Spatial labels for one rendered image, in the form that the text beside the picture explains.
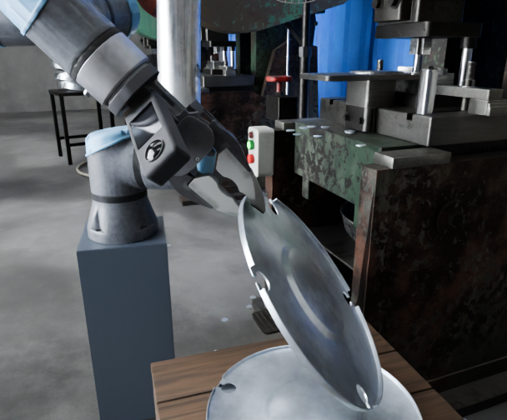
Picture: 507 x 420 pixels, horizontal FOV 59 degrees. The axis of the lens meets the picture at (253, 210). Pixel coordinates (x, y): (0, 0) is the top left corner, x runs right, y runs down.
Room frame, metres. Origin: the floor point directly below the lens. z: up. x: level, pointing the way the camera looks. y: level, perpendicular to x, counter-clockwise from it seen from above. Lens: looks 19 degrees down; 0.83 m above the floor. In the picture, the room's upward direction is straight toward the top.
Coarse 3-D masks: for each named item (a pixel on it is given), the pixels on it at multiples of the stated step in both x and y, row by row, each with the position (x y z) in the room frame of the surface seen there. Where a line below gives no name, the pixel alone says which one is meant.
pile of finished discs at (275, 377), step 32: (256, 352) 0.61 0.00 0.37; (288, 352) 0.62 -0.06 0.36; (224, 384) 0.55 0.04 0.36; (256, 384) 0.54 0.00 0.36; (288, 384) 0.54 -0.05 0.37; (384, 384) 0.54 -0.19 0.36; (224, 416) 0.48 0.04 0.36; (256, 416) 0.48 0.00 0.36; (288, 416) 0.48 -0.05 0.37; (320, 416) 0.48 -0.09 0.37; (352, 416) 0.48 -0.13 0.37; (384, 416) 0.48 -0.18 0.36; (416, 416) 0.48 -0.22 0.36
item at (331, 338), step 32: (256, 224) 0.49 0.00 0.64; (288, 224) 0.58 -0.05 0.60; (256, 256) 0.43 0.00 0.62; (288, 256) 0.49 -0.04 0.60; (320, 256) 0.61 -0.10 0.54; (288, 288) 0.44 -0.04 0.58; (320, 288) 0.50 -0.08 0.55; (288, 320) 0.38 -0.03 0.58; (320, 320) 0.43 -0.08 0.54; (352, 320) 0.54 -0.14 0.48; (320, 352) 0.39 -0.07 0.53; (352, 352) 0.46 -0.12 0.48; (320, 384) 0.35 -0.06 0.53; (352, 384) 0.40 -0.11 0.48
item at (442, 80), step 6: (408, 72) 1.13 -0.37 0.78; (438, 78) 1.09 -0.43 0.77; (444, 78) 1.10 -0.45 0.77; (450, 78) 1.11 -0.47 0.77; (396, 84) 1.17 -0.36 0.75; (402, 84) 1.14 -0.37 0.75; (408, 84) 1.13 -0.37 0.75; (414, 84) 1.10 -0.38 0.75; (438, 84) 1.09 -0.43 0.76; (444, 84) 1.10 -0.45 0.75; (450, 84) 1.11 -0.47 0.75; (396, 90) 1.16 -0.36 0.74; (402, 90) 1.14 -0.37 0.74; (408, 90) 1.12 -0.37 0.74; (414, 90) 1.10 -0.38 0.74
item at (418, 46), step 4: (412, 40) 1.16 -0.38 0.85; (416, 40) 1.15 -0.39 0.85; (420, 40) 1.15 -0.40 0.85; (424, 40) 1.14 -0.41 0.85; (428, 40) 1.14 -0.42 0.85; (412, 44) 1.16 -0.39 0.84; (416, 44) 1.15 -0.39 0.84; (420, 44) 1.15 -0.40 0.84; (424, 44) 1.14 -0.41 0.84; (428, 44) 1.14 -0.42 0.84; (412, 48) 1.16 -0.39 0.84; (416, 48) 1.15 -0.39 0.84; (420, 48) 1.14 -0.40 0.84; (424, 48) 1.14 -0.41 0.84; (428, 48) 1.14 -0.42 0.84; (412, 52) 1.16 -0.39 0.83; (416, 52) 1.14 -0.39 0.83; (420, 52) 1.14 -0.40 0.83; (424, 52) 1.14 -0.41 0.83; (428, 52) 1.14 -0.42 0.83
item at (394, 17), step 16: (384, 0) 1.13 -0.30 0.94; (400, 0) 1.08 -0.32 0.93; (416, 0) 1.08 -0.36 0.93; (432, 0) 1.08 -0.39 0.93; (448, 0) 1.09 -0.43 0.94; (464, 0) 1.11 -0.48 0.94; (384, 16) 1.13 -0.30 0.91; (400, 16) 1.08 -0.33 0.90; (416, 16) 1.07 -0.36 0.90; (432, 16) 1.08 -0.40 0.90; (448, 16) 1.10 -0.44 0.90
